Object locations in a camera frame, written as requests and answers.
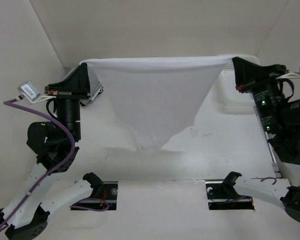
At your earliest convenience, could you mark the white plastic basket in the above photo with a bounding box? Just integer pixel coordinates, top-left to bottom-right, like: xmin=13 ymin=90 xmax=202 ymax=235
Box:
xmin=213 ymin=61 xmax=255 ymax=115

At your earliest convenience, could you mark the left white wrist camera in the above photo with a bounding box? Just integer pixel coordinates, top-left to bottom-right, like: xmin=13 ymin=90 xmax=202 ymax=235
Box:
xmin=17 ymin=81 xmax=49 ymax=104

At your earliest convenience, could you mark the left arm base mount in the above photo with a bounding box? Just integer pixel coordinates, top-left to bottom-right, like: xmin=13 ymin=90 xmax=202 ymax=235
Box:
xmin=70 ymin=172 xmax=119 ymax=212

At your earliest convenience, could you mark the folded white tank top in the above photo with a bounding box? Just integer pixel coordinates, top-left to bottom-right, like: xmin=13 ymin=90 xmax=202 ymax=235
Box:
xmin=89 ymin=85 xmax=104 ymax=101

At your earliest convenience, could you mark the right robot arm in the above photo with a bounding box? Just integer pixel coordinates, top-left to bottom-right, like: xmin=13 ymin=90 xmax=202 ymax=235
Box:
xmin=221 ymin=56 xmax=300 ymax=223

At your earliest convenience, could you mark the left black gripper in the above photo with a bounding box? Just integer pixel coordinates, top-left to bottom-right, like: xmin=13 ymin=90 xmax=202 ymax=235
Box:
xmin=46 ymin=61 xmax=93 ymax=141

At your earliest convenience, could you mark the folded grey tank top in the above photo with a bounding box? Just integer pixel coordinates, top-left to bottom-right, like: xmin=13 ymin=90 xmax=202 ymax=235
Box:
xmin=61 ymin=64 xmax=104 ymax=106

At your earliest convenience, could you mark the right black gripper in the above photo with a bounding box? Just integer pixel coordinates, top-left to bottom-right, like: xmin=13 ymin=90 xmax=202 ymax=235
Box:
xmin=233 ymin=55 xmax=290 ymax=131

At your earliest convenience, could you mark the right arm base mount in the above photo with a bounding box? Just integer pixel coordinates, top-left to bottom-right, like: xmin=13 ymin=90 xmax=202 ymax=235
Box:
xmin=205 ymin=171 xmax=255 ymax=211

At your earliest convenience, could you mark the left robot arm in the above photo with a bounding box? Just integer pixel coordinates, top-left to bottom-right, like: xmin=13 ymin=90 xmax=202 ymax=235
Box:
xmin=0 ymin=63 xmax=91 ymax=240

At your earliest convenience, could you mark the white tank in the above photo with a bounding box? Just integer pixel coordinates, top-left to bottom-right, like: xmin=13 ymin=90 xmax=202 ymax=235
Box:
xmin=85 ymin=55 xmax=233 ymax=150
xmin=89 ymin=85 xmax=104 ymax=101

